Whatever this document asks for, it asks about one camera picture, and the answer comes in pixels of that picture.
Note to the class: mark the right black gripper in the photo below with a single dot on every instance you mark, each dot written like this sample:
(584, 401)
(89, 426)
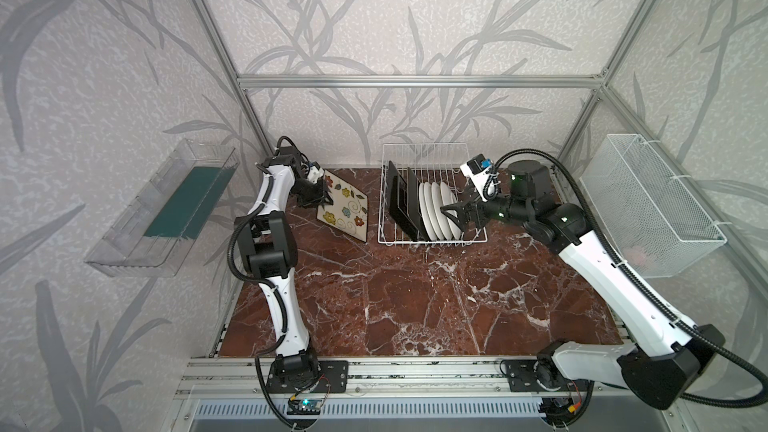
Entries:
(474, 209)

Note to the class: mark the white round plate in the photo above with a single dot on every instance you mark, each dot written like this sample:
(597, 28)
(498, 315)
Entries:
(427, 192)
(449, 198)
(425, 214)
(442, 220)

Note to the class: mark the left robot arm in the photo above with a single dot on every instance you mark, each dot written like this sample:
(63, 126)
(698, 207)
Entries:
(263, 250)

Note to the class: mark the square floral plate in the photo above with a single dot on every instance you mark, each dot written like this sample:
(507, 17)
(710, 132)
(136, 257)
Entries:
(349, 211)
(397, 201)

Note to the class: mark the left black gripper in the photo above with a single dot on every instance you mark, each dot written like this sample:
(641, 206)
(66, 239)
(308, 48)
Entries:
(313, 192)

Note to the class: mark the left green circuit board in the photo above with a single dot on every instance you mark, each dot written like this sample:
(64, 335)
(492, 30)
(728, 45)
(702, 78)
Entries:
(304, 406)

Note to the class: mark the pink object in basket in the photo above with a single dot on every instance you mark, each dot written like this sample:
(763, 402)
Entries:
(637, 257)

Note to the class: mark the right circuit board with wires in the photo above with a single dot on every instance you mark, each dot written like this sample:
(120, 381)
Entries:
(558, 410)

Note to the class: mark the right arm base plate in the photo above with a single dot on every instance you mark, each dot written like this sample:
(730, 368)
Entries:
(522, 376)

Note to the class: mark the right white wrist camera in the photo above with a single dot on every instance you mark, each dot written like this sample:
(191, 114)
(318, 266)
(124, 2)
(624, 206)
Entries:
(480, 173)

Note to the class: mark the white mesh wall basket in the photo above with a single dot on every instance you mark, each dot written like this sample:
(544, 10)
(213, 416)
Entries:
(640, 201)

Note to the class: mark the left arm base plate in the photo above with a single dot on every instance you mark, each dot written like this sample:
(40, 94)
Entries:
(325, 376)

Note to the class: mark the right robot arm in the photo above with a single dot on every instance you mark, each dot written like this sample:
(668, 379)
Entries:
(669, 351)

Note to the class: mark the aluminium mounting rail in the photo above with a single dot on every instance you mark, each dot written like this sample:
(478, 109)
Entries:
(375, 377)

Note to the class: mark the white wire dish rack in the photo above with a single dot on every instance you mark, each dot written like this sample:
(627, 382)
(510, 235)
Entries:
(431, 162)

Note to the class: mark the clear plastic wall bin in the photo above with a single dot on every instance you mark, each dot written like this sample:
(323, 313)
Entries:
(154, 234)

